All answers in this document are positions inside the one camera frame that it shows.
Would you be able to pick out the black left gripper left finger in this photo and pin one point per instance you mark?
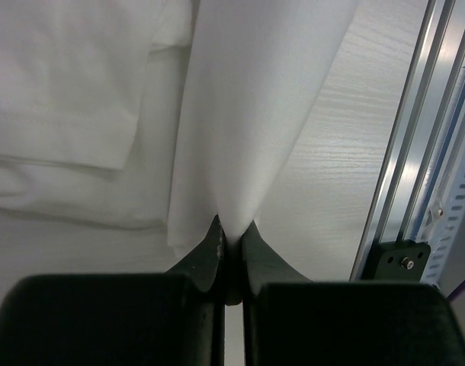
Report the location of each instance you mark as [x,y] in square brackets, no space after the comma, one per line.
[170,318]

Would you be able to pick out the slotted grey cable duct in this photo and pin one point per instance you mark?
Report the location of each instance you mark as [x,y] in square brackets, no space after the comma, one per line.
[448,208]

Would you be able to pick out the aluminium mounting rail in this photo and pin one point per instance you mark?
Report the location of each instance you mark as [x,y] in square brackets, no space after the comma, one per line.
[425,123]

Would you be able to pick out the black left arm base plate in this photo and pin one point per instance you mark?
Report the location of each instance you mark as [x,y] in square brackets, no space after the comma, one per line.
[403,261]

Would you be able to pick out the white t shirt robot print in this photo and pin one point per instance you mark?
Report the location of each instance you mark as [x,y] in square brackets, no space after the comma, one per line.
[157,113]

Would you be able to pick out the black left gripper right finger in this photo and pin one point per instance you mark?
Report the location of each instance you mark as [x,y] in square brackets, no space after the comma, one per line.
[291,320]

